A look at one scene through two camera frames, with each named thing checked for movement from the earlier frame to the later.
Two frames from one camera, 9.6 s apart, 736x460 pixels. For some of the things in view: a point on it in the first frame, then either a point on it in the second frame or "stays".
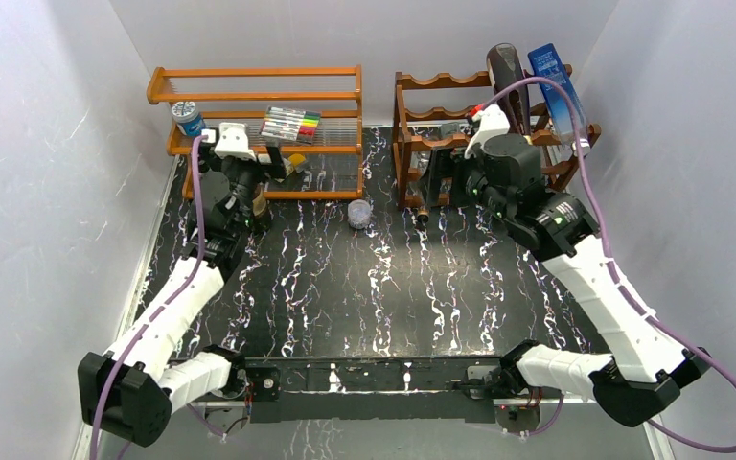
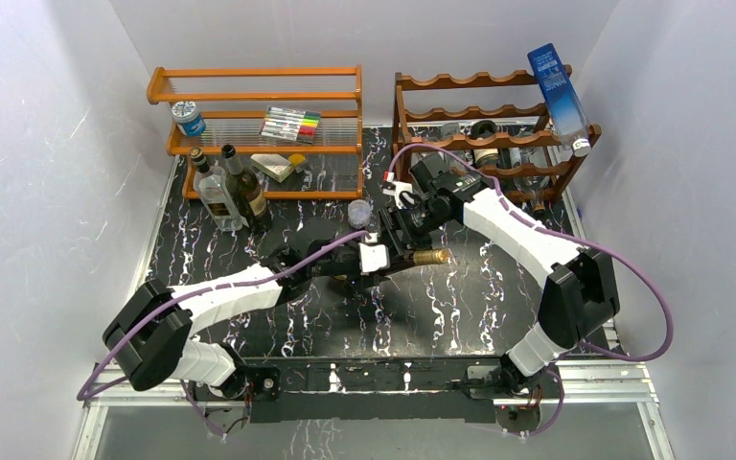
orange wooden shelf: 313,117 stays
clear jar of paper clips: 358,213 stays
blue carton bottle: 546,62 stays
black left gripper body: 243,177 to 339,262
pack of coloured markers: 293,125 stays
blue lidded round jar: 188,118 stays
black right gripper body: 468,186 to 414,223
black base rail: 378,389 stays
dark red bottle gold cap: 505,69 to 416,258
